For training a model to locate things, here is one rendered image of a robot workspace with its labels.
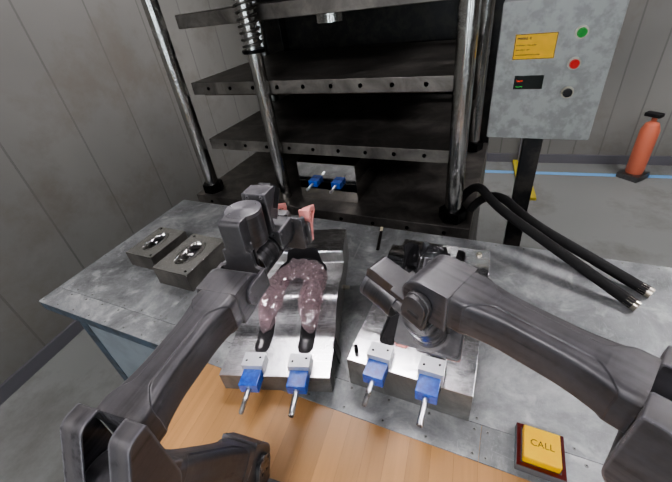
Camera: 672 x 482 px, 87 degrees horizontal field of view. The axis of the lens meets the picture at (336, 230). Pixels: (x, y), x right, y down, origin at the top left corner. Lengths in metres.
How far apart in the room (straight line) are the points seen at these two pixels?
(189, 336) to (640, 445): 0.45
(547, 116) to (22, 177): 2.40
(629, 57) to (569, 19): 2.46
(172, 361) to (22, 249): 2.07
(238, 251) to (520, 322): 0.38
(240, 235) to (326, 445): 0.49
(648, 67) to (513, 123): 2.51
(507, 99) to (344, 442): 1.09
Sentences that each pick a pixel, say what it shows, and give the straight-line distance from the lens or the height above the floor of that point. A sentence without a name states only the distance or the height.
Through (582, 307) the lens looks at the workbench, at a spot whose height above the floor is 0.80.
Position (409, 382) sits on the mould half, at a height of 0.87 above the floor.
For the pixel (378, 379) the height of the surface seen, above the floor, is 0.90.
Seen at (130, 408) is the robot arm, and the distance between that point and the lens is 0.45.
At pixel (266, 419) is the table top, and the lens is 0.90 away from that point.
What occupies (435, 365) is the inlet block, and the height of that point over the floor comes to 0.92.
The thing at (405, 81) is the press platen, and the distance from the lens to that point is 1.30.
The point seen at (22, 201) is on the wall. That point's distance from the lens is 2.47.
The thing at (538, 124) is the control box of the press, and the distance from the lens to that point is 1.37.
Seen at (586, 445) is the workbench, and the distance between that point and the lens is 0.91.
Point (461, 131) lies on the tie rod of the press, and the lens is 1.24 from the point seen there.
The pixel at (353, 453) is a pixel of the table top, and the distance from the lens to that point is 0.83.
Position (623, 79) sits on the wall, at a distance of 3.77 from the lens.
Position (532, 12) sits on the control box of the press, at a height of 1.44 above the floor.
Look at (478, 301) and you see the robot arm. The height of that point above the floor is 1.26.
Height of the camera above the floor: 1.56
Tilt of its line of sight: 34 degrees down
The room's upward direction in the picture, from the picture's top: 8 degrees counter-clockwise
